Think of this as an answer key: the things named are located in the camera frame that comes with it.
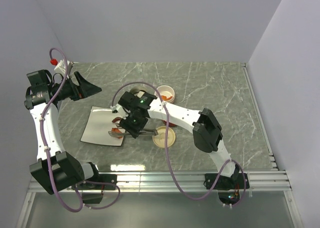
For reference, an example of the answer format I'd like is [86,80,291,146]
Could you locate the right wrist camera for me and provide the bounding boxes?
[110,104,127,118]

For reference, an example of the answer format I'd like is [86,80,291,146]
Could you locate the metal lunch tin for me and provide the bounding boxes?
[129,86,148,98]

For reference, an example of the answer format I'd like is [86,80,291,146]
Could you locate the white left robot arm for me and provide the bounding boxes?
[24,70,102,194]

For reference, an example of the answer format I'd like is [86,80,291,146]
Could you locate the beige round lid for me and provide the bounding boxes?
[152,126,176,148]

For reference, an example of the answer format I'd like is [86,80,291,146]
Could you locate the dark red sausage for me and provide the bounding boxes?
[112,117,122,123]

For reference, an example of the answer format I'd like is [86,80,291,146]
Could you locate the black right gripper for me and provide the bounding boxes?
[119,110,149,139]

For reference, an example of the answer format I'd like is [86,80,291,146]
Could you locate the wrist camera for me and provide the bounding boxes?
[110,104,127,118]
[50,59,74,76]

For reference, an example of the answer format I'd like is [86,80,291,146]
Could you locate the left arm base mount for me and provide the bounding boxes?
[71,174,120,207]

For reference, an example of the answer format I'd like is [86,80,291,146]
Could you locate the metal serving tongs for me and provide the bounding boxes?
[108,128,158,138]

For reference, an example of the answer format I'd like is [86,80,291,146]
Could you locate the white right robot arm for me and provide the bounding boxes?
[111,91,240,190]

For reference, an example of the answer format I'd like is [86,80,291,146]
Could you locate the pink lunch bowl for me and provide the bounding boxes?
[157,85,176,103]

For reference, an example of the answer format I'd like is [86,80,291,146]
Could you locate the orange fried chicken piece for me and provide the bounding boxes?
[109,128,124,139]

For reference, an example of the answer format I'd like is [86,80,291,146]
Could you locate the red round lid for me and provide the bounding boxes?
[162,120,176,127]

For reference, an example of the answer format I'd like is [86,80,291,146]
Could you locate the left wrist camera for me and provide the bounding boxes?
[50,59,74,76]

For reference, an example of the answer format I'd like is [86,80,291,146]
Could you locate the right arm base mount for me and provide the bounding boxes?
[213,173,250,207]

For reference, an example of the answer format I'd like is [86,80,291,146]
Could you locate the white square plate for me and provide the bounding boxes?
[80,106,124,146]

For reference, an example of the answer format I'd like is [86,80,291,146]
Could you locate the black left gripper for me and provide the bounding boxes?
[49,71,101,101]

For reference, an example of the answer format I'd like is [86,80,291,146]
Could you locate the orange fried shrimp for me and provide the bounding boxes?
[161,95,173,102]

